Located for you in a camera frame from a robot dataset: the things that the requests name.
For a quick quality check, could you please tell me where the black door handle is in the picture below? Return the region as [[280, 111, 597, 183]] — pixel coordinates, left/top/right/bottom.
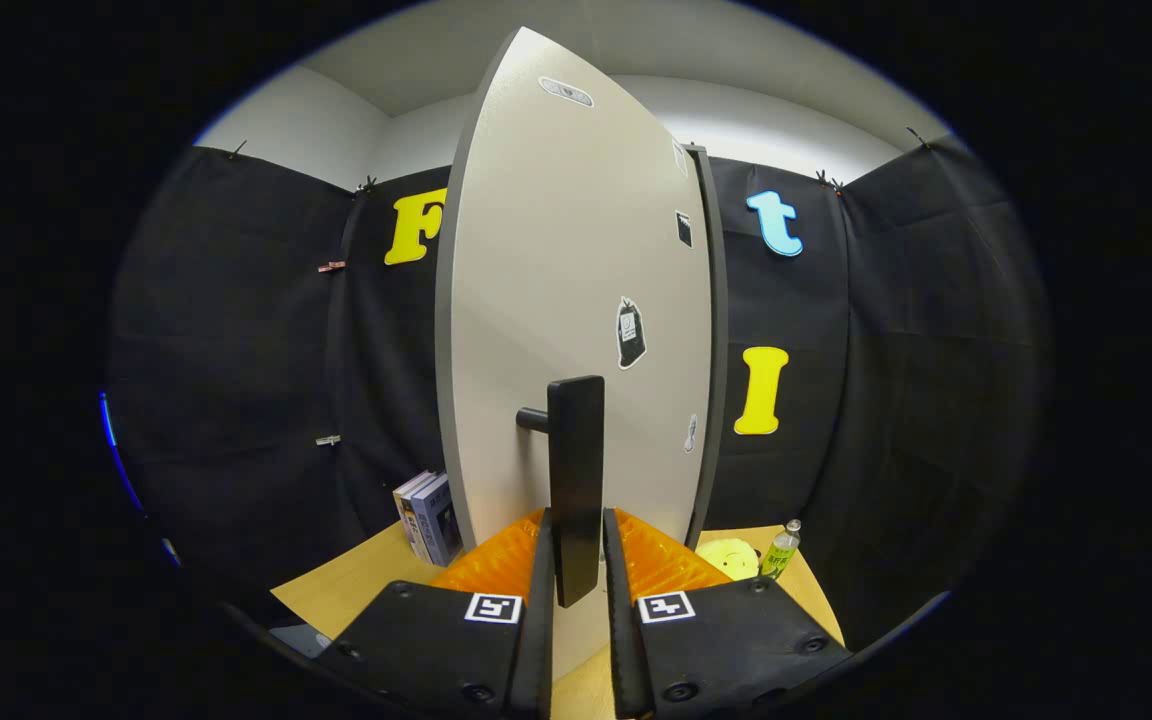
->
[[516, 375, 607, 609]]

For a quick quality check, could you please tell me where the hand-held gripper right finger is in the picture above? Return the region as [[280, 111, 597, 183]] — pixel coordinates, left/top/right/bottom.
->
[[602, 507, 853, 720]]

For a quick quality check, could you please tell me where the green label plastic bottle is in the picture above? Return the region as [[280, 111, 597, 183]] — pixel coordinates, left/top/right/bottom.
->
[[759, 519, 803, 581]]

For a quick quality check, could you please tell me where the blue book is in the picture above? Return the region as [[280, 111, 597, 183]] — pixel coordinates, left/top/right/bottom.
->
[[411, 475, 464, 568]]

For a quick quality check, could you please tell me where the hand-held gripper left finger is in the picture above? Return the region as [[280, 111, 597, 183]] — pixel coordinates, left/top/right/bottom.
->
[[319, 507, 557, 720]]

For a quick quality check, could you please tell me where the yellow plush toy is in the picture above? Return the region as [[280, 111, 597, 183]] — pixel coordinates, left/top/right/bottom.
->
[[694, 538, 762, 582]]

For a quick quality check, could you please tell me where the black backdrop cloth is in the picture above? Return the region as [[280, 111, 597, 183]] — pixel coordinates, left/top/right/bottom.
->
[[106, 135, 1055, 651]]

